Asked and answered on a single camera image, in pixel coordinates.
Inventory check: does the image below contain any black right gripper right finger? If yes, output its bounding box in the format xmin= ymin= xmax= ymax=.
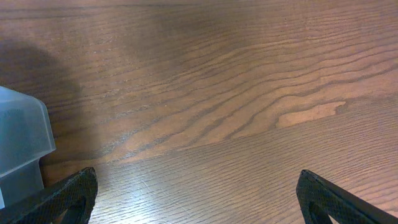
xmin=296 ymin=170 xmax=397 ymax=224

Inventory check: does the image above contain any clear plastic storage bin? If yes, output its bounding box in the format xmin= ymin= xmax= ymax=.
xmin=1 ymin=86 xmax=56 ymax=208

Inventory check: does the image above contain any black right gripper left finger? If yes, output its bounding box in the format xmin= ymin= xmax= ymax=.
xmin=1 ymin=167 xmax=98 ymax=224

